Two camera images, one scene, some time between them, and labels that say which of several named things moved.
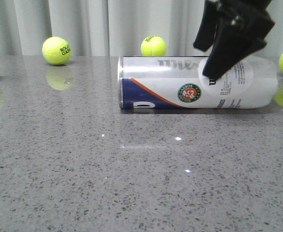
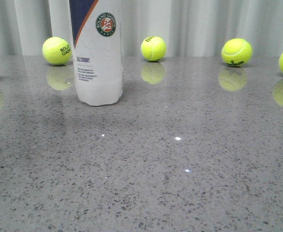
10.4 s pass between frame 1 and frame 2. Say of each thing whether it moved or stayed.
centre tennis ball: stayed
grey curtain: stayed
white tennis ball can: moved
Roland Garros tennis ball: stayed
